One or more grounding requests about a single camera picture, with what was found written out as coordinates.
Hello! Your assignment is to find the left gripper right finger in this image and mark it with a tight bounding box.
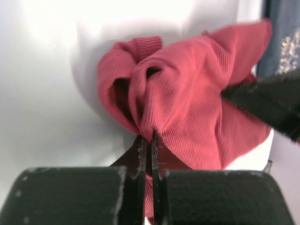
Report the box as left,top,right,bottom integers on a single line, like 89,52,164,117
151,137,294,225

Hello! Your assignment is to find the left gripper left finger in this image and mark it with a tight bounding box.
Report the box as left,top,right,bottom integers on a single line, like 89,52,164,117
4,136,147,225

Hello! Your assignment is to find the blue graphic tank top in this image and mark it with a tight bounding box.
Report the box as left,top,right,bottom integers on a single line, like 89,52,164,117
256,0,300,78

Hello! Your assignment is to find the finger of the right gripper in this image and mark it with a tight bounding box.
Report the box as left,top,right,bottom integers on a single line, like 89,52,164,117
221,69,300,143

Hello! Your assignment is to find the pink tank top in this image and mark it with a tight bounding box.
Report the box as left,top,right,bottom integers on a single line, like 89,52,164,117
96,18,274,222

